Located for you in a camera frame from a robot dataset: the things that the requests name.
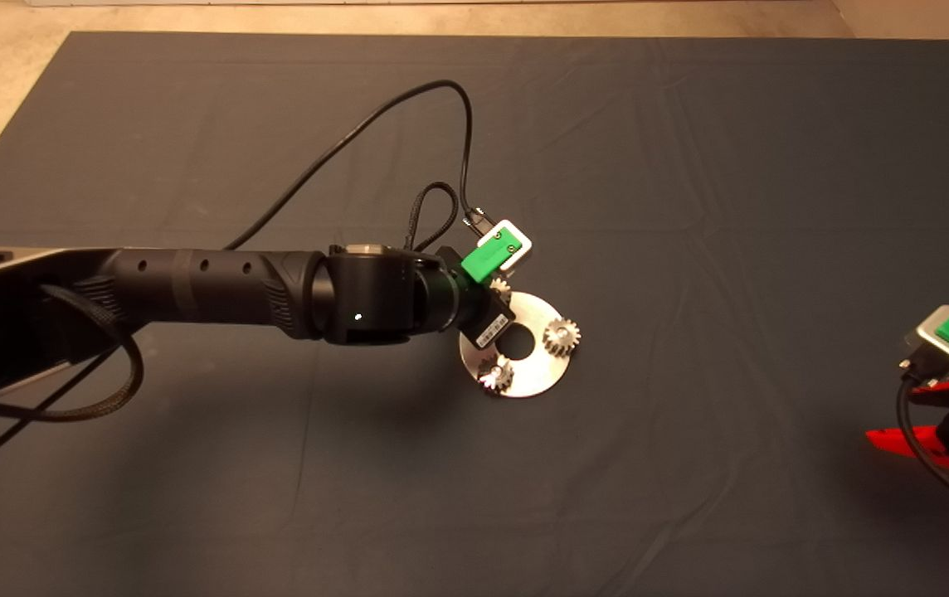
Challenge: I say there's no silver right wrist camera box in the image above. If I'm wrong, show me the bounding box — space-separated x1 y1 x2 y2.
904 304 949 370

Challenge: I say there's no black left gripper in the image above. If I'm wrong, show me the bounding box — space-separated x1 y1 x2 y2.
435 245 517 353

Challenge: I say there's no braided black left wrist cable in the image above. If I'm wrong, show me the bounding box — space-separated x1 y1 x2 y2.
404 182 460 252

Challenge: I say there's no dark grey table cloth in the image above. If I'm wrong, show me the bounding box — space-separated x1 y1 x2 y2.
0 30 949 597

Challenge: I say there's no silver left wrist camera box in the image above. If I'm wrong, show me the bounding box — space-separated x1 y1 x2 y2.
479 219 533 270

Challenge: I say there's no smooth black left camera cable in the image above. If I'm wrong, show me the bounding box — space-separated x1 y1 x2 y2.
226 80 496 250

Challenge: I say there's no green left camera mount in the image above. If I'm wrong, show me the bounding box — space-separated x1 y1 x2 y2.
461 231 518 283

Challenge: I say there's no braided black arm base hose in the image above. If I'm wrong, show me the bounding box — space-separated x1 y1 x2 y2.
0 284 144 490

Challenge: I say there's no round metal carrier plate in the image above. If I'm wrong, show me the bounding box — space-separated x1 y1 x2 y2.
459 291 573 400

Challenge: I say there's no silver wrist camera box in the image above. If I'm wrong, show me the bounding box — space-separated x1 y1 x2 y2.
479 219 533 270
904 304 949 370

